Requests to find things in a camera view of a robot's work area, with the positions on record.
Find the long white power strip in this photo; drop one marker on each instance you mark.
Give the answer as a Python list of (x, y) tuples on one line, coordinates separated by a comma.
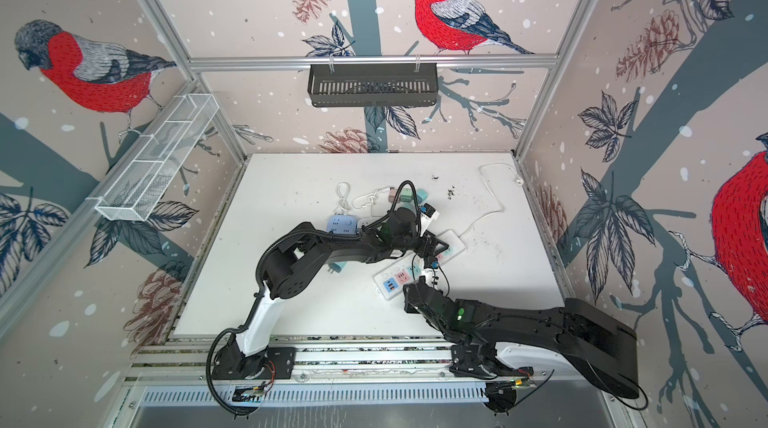
[(389, 282)]

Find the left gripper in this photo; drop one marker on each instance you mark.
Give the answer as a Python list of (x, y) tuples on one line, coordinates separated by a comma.
[(430, 253)]

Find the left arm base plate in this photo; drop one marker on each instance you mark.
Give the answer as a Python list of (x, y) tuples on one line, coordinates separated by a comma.
[(273, 363)]

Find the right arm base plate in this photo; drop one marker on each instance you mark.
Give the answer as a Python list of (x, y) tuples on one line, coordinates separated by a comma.
[(481, 363)]

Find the black wire basket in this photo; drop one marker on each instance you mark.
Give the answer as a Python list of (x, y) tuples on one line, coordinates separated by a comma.
[(373, 85)]

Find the blue square power socket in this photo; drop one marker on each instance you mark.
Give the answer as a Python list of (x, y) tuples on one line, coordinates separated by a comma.
[(342, 224)]

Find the green plug adapter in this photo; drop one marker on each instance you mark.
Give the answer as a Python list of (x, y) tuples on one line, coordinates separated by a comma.
[(405, 195)]

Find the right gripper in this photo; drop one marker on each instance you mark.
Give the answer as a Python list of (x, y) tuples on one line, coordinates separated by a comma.
[(408, 305)]

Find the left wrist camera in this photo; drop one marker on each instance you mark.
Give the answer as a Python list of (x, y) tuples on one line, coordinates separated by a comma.
[(428, 214)]

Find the teal plug adapter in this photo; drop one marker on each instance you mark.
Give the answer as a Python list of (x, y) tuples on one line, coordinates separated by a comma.
[(421, 195), (336, 267)]

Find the white mesh shelf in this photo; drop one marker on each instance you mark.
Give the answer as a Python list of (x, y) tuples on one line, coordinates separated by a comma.
[(141, 185)]

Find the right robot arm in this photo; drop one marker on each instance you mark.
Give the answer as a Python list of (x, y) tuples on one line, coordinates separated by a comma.
[(600, 348)]

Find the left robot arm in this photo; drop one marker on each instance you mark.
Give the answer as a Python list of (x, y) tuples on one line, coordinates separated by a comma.
[(291, 263)]

